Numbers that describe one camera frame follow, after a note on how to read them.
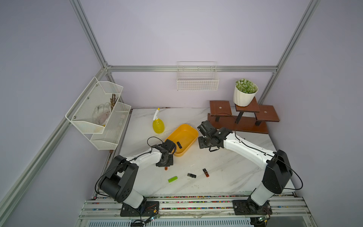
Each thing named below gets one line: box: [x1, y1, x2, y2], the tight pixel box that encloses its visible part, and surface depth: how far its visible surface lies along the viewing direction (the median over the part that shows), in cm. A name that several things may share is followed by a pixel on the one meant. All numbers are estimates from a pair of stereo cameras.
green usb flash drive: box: [167, 175, 179, 184], surface depth 85 cm
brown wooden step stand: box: [207, 96, 280, 134], surface depth 103 cm
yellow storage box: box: [164, 123, 199, 158], surface depth 104 cm
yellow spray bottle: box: [152, 107, 165, 134], surface depth 107 cm
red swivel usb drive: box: [202, 167, 210, 178], surface depth 88 cm
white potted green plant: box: [233, 78, 259, 107], surface depth 85 cm
